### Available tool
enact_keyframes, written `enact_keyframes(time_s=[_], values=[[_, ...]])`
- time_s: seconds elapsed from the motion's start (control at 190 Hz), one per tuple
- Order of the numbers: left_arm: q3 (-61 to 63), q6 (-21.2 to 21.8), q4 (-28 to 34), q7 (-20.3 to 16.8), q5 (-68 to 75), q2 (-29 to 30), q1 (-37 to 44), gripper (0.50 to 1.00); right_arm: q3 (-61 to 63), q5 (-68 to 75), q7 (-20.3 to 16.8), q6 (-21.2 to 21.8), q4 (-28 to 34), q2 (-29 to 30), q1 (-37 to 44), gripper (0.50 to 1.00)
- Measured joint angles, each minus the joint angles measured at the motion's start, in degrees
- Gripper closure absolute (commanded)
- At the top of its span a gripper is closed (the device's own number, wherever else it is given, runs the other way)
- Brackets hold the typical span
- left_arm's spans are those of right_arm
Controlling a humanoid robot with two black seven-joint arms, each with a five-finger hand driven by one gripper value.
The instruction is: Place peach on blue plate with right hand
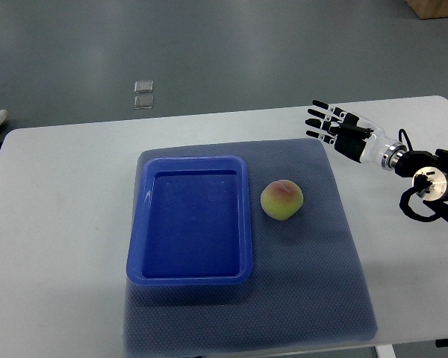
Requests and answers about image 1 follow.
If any yellow-red peach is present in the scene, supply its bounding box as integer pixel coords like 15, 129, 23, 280
260, 179, 304, 221

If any white table leg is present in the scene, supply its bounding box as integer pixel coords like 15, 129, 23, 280
375, 345, 396, 358

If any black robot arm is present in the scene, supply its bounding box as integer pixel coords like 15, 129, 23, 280
391, 149, 448, 223

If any upper metal floor plate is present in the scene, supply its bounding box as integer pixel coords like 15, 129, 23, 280
134, 80, 154, 93

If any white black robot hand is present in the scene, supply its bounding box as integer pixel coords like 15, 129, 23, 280
305, 100, 408, 171

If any blue plastic tray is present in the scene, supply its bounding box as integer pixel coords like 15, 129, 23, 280
126, 156, 253, 287

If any blue-grey mesh mat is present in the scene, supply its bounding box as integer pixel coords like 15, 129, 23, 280
123, 139, 377, 357

